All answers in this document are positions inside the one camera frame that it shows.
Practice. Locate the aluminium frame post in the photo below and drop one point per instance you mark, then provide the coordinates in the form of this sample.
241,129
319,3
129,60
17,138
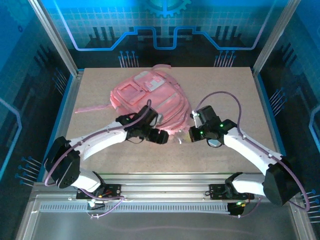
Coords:
275,35
53,37

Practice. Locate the aluminium front rail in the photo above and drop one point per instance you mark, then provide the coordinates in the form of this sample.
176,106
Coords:
162,187

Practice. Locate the small light blue notebook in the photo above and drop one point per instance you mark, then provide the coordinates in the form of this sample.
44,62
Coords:
214,143

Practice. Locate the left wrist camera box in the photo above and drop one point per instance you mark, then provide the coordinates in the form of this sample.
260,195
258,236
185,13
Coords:
160,119

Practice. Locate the grey metal front panel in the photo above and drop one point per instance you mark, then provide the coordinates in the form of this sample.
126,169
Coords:
162,225

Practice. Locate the aluminium side rail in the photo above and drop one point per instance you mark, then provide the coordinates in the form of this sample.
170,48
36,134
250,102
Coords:
272,125
62,112

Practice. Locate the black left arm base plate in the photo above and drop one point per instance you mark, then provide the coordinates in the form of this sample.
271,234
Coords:
115,192

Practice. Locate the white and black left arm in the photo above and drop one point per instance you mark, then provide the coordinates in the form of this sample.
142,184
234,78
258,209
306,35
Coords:
100,140

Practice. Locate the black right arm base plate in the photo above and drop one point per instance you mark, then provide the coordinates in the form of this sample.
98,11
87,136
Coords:
216,191

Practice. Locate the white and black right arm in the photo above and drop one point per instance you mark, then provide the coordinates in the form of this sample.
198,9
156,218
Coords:
247,147

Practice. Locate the black controller box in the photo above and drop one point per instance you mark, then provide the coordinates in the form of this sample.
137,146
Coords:
236,210

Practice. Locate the pink student backpack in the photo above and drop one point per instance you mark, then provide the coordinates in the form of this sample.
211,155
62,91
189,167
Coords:
155,97

